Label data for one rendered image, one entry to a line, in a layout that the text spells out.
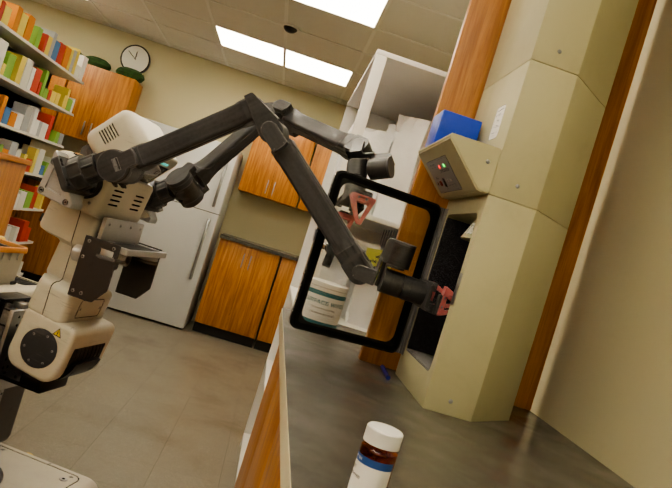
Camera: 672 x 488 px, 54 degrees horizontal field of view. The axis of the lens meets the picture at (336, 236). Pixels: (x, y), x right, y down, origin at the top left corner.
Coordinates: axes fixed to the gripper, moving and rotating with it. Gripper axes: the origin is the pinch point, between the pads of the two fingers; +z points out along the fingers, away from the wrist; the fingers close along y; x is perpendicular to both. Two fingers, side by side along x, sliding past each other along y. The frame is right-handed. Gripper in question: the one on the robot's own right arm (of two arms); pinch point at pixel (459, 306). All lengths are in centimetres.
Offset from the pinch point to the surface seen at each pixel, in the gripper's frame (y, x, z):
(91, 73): 509, -82, -263
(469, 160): -14.3, -30.0, -12.7
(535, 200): -14.3, -26.9, 3.6
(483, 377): -14.5, 12.1, 5.4
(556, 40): -14, -60, -3
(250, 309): 486, 83, -42
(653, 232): -4.5, -31.0, 36.4
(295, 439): -59, 23, -34
